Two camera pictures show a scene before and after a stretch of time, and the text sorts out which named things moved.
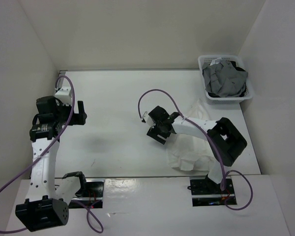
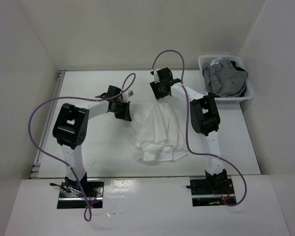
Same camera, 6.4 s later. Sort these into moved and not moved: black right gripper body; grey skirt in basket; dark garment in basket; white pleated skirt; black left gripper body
Moved: black right gripper body; white pleated skirt; black left gripper body
Not moved: grey skirt in basket; dark garment in basket
